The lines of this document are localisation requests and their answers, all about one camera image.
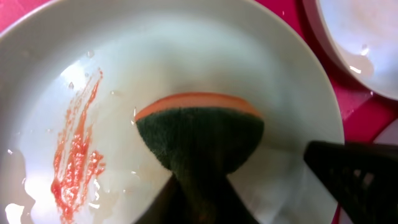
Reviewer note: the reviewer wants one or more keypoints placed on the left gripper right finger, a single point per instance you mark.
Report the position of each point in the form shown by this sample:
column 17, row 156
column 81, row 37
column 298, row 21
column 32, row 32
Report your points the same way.
column 361, row 177

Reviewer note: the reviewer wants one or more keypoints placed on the pale blue plate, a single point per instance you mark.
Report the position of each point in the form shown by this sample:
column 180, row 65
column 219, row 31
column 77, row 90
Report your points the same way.
column 360, row 37
column 186, row 62

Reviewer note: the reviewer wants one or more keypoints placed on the red plastic tray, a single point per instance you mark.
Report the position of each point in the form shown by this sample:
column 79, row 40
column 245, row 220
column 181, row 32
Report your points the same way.
column 357, row 105

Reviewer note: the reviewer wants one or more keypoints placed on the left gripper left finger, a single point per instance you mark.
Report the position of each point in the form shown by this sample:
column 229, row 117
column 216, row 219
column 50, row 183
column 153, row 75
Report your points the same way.
column 172, row 206

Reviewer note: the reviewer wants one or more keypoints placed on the green orange sponge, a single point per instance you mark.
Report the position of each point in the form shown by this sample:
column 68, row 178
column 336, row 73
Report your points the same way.
column 200, row 135

